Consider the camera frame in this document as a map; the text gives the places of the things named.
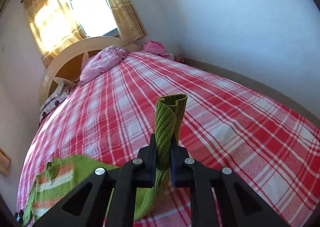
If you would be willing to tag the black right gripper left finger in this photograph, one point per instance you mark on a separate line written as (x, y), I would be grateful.
(106, 198)

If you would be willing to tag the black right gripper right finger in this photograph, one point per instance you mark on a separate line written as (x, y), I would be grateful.
(219, 197)

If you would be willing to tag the green knitted sweater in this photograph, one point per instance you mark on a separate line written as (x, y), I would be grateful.
(62, 175)

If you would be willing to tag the red white plaid bedsheet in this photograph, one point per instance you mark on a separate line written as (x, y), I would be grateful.
(274, 149)

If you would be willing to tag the grey patterned pillow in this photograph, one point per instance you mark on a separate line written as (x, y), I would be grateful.
(54, 100)

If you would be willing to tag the pink pillow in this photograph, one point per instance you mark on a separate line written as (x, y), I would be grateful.
(102, 62)

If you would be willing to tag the cream wooden headboard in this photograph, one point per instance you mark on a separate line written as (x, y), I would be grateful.
(67, 64)

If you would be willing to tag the pink cloth beside bed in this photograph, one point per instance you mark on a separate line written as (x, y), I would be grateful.
(158, 49)

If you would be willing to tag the yellow curtain right of headboard window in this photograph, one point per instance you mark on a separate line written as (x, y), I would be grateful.
(129, 25)

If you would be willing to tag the yellow curtain of headboard window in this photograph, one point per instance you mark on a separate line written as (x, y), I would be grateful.
(129, 25)
(53, 27)

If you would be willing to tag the yellow curtain left of headboard window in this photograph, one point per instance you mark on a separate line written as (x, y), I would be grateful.
(53, 27)

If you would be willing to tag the headboard window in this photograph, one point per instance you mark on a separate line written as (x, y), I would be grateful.
(94, 17)

